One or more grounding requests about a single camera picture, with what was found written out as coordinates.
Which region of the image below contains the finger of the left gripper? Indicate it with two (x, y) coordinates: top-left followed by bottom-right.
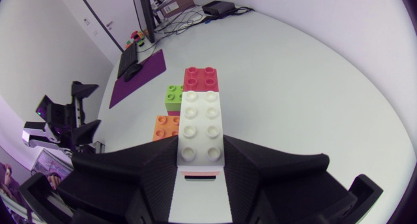
(70, 80), (100, 99)
(71, 119), (102, 147)

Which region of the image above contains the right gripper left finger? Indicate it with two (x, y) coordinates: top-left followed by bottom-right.
(57, 135), (180, 224)

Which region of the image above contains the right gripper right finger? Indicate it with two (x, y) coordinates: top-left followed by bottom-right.
(223, 134), (356, 224)

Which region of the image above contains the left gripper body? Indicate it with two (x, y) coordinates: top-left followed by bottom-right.
(45, 96), (83, 143)

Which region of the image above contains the pink toy brick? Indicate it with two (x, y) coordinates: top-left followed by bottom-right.
(180, 170), (222, 177)

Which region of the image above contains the white toy brick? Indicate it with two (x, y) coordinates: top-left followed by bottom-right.
(177, 90), (225, 173)

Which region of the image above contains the red toy brick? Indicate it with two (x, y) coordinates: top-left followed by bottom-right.
(182, 66), (220, 93)

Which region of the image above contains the black computer mouse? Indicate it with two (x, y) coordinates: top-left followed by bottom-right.
(122, 63), (144, 83)

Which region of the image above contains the black keyboard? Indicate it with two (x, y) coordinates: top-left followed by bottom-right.
(116, 42), (139, 79)

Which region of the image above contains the orange toy brick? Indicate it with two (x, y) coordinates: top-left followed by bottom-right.
(152, 115), (180, 143)

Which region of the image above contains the dark mat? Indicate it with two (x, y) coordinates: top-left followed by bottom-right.
(108, 49), (167, 109)

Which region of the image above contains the pile of toy bricks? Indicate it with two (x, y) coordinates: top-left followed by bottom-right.
(124, 29), (146, 50)

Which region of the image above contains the person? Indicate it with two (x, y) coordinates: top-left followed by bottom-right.
(0, 161), (21, 205)

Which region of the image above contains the green toy brick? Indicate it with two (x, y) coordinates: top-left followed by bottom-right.
(164, 84), (184, 113)

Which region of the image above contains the dark screen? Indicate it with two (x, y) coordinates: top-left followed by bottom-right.
(131, 0), (157, 44)

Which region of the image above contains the cardboard box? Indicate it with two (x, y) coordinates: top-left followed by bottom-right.
(159, 0), (196, 20)

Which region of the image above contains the black power brick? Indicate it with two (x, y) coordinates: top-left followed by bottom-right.
(201, 0), (237, 17)

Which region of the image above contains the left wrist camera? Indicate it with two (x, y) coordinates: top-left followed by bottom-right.
(35, 94), (55, 121)

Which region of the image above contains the black cable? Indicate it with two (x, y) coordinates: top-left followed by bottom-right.
(154, 5), (255, 36)

